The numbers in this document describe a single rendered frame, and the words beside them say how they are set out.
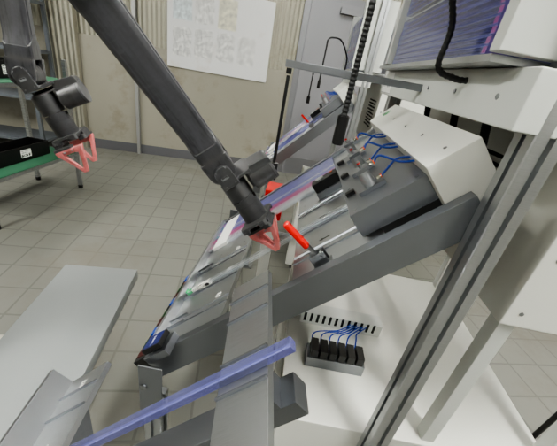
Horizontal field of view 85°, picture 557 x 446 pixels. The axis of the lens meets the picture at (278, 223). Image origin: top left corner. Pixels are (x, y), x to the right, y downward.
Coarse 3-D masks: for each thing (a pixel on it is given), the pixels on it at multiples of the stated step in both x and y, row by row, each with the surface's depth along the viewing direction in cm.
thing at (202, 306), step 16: (240, 240) 98; (224, 256) 95; (240, 256) 86; (208, 272) 92; (240, 272) 80; (208, 288) 81; (224, 288) 74; (192, 304) 78; (208, 304) 72; (224, 304) 67; (176, 320) 76; (192, 320) 71; (208, 320) 66
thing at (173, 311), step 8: (216, 232) 117; (208, 248) 107; (208, 256) 105; (200, 264) 99; (192, 272) 94; (192, 280) 92; (184, 288) 87; (176, 296) 84; (184, 296) 85; (176, 304) 81; (168, 312) 78; (176, 312) 80; (168, 320) 77; (160, 328) 73
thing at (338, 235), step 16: (336, 160) 106; (336, 192) 82; (304, 208) 87; (320, 208) 79; (336, 208) 73; (304, 224) 77; (336, 224) 66; (352, 224) 62; (320, 240) 65; (336, 240) 61; (352, 240) 57; (368, 240) 54; (304, 256) 63; (336, 256) 56; (304, 272) 58
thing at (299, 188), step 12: (324, 168) 103; (300, 180) 109; (312, 180) 101; (276, 192) 116; (288, 192) 106; (300, 192) 97; (312, 192) 93; (264, 204) 112; (276, 204) 102; (288, 204) 95; (240, 216) 120; (228, 228) 115; (240, 228) 105; (216, 240) 112; (228, 240) 103
